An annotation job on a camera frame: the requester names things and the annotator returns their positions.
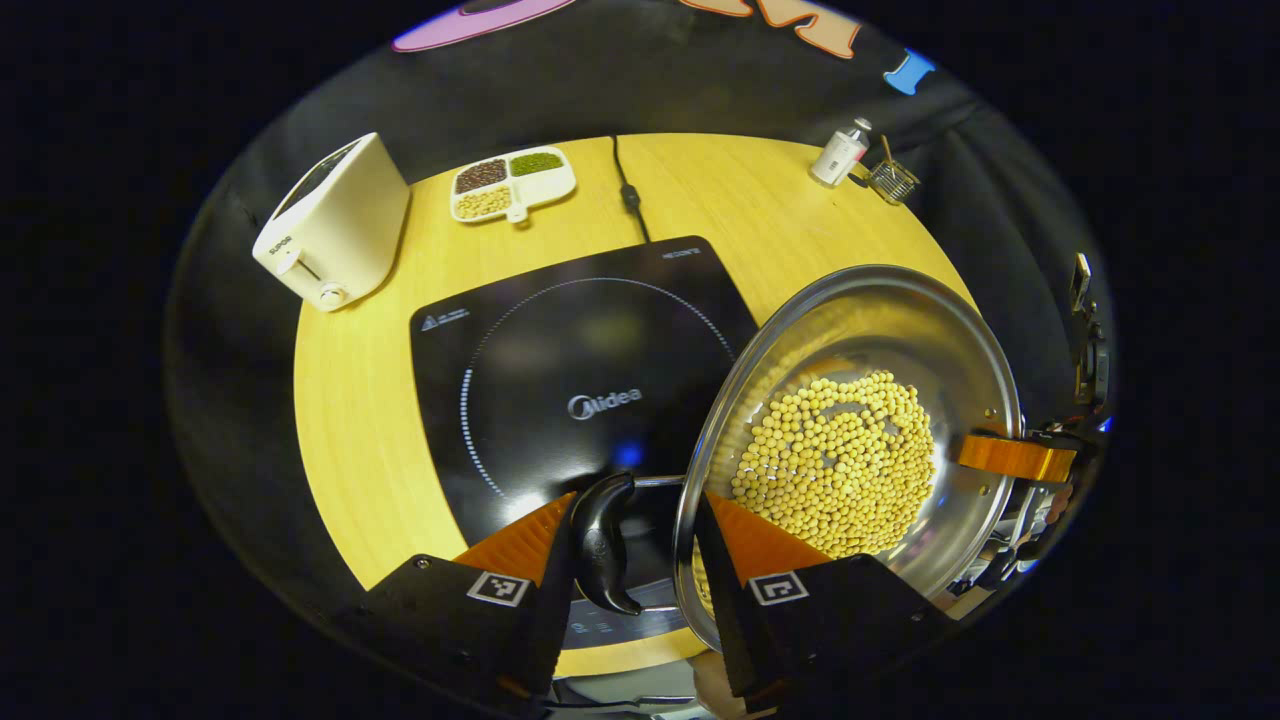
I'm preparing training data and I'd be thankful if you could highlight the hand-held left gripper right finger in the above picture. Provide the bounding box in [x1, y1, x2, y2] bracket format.
[693, 490, 961, 713]

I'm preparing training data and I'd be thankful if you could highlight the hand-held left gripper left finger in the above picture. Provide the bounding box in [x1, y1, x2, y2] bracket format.
[360, 490, 581, 716]

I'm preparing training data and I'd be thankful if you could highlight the steel pot with black handle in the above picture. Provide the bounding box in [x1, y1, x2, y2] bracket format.
[570, 263, 1023, 651]

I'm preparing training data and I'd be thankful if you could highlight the black induction cooktop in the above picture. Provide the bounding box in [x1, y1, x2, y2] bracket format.
[408, 235, 761, 651]

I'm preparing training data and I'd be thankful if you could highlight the small white bottle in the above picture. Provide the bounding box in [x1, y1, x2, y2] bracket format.
[808, 117, 874, 189]

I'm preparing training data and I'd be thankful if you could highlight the white divided dish of beans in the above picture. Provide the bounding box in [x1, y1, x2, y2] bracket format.
[449, 146, 578, 225]

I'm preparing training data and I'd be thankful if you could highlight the white toaster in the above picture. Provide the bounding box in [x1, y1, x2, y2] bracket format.
[252, 132, 411, 313]

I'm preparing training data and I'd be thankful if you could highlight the black backdrop cloth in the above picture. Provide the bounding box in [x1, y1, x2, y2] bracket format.
[165, 0, 1116, 641]

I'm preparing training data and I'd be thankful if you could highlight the wire mesh basket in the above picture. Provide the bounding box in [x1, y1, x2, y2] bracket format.
[865, 155, 921, 207]

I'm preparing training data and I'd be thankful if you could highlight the black power cable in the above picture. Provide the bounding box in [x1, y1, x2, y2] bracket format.
[610, 135, 653, 243]

